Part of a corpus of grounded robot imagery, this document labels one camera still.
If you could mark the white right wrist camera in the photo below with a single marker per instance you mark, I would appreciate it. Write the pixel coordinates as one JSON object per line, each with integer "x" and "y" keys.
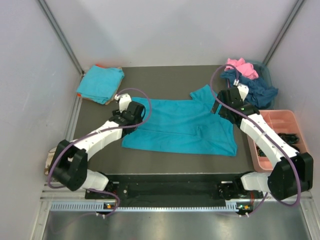
{"x": 242, "y": 88}

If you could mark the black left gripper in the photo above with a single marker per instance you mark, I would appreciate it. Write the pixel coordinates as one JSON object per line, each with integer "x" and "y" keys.
{"x": 117, "y": 112}

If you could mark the navy blue t shirt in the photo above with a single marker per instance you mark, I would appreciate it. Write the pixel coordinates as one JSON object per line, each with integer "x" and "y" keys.
{"x": 260, "y": 94}

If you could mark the pink compartment tray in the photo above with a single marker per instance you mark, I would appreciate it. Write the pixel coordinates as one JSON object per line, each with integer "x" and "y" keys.
{"x": 282, "y": 122}

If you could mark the beige cloth bag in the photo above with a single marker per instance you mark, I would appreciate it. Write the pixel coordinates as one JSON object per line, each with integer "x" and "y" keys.
{"x": 49, "y": 160}

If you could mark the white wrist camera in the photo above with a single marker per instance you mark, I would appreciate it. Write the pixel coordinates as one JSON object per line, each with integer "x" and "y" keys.
{"x": 242, "y": 88}
{"x": 123, "y": 101}

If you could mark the aluminium frame rail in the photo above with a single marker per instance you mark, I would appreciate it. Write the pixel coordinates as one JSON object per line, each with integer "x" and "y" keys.
{"x": 43, "y": 5}

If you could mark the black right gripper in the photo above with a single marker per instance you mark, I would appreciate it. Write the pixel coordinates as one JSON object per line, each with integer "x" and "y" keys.
{"x": 215, "y": 107}

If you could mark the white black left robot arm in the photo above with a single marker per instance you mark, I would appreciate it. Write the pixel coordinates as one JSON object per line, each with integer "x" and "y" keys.
{"x": 69, "y": 165}

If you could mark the white slotted cable duct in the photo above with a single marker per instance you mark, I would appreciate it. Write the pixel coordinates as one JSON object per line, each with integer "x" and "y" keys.
{"x": 103, "y": 207}

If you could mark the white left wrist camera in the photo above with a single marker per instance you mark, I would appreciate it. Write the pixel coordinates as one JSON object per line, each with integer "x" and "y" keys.
{"x": 123, "y": 101}

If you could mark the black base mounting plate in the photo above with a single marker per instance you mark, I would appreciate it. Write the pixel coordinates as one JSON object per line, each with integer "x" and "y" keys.
{"x": 179, "y": 190}

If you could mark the teal plastic basket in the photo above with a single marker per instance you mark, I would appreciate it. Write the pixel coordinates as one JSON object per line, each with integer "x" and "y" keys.
{"x": 230, "y": 73}

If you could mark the pink t shirt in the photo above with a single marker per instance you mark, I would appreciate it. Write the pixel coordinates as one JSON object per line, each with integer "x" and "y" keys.
{"x": 245, "y": 68}

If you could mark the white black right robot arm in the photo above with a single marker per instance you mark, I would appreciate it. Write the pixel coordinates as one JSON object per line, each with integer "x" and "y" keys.
{"x": 292, "y": 171}

